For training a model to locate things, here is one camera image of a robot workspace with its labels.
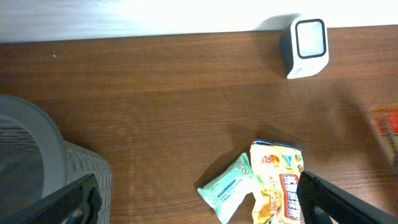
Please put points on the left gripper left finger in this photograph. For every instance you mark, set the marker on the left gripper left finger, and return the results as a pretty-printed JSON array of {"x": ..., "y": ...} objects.
[{"x": 78, "y": 202}]

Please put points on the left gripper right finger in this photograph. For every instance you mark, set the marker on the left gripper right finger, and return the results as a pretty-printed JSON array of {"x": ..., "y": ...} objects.
[{"x": 323, "y": 202}]

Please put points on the yellow snack bag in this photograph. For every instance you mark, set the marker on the yellow snack bag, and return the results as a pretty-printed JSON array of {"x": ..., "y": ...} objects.
[{"x": 276, "y": 168}]

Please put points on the teal wipes pack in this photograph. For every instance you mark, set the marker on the teal wipes pack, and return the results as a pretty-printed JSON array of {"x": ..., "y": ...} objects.
[{"x": 225, "y": 193}]

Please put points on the orange spaghetti pack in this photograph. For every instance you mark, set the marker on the orange spaghetti pack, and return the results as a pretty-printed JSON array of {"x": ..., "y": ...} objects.
[{"x": 384, "y": 120}]

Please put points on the white barcode scanner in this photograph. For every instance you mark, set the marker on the white barcode scanner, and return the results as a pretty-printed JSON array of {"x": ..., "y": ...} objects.
[{"x": 304, "y": 47}]

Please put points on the grey plastic basket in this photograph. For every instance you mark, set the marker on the grey plastic basket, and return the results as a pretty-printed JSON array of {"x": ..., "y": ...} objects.
[{"x": 36, "y": 161}]

